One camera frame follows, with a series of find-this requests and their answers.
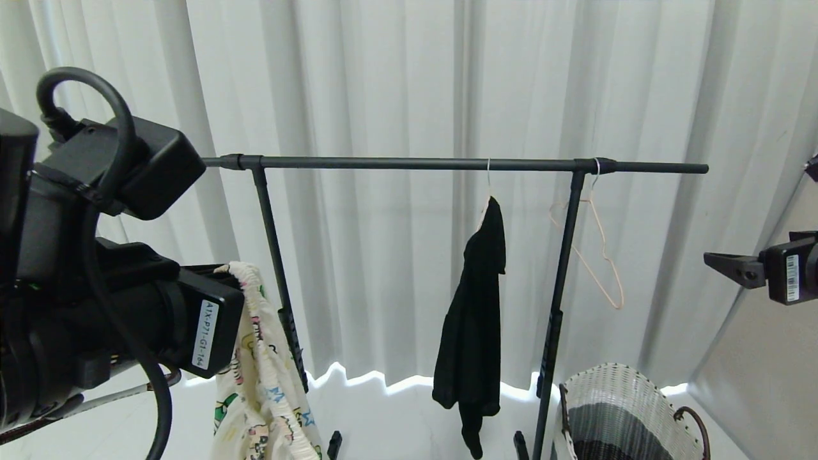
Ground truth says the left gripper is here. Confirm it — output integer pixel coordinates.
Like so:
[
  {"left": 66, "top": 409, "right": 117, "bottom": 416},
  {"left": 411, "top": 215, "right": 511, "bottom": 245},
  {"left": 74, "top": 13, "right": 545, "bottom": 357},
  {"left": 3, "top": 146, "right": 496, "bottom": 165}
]
[{"left": 26, "top": 265, "right": 247, "bottom": 410}]

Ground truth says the black clothes rack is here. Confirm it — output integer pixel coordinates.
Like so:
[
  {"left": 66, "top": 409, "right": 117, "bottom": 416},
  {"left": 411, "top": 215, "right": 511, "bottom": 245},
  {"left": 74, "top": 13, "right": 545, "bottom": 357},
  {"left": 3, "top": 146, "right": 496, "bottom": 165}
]
[{"left": 203, "top": 153, "right": 709, "bottom": 460}]

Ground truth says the pink clothes hanger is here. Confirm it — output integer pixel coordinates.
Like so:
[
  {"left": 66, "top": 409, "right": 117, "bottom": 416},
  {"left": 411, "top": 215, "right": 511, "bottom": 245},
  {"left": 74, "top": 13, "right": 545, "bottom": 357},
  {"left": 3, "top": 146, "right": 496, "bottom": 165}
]
[
  {"left": 550, "top": 167, "right": 625, "bottom": 311},
  {"left": 476, "top": 158, "right": 496, "bottom": 231}
]

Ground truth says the cream printed garment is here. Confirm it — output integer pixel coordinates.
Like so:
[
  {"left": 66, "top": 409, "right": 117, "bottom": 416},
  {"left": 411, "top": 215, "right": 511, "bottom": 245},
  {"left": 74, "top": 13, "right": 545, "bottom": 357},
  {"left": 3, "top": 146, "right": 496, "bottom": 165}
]
[{"left": 211, "top": 261, "right": 325, "bottom": 460}]

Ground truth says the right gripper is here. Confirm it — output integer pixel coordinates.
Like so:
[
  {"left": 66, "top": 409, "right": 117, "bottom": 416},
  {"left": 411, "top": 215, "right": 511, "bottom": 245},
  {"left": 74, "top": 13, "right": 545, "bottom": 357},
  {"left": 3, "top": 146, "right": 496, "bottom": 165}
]
[{"left": 703, "top": 231, "right": 818, "bottom": 306}]

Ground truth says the white curtain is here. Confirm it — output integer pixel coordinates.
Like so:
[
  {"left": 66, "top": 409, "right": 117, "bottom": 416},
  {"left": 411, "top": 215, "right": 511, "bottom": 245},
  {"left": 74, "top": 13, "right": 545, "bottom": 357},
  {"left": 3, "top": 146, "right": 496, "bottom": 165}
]
[{"left": 0, "top": 0, "right": 818, "bottom": 400}]

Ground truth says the black garment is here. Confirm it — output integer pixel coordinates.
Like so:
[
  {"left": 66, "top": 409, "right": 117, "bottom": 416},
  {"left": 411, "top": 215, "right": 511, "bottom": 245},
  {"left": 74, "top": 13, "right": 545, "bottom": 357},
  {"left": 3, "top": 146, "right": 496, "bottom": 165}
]
[{"left": 432, "top": 195, "right": 507, "bottom": 460}]

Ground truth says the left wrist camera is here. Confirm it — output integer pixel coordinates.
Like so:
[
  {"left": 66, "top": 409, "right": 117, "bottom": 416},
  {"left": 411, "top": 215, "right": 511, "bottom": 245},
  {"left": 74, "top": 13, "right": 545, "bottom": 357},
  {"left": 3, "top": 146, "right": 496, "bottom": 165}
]
[{"left": 19, "top": 118, "right": 206, "bottom": 301}]

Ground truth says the white laundry basket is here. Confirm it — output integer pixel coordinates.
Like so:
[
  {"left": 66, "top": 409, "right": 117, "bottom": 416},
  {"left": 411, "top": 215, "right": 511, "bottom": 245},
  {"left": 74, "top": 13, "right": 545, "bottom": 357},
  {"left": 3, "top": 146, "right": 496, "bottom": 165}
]
[{"left": 551, "top": 363, "right": 711, "bottom": 460}]

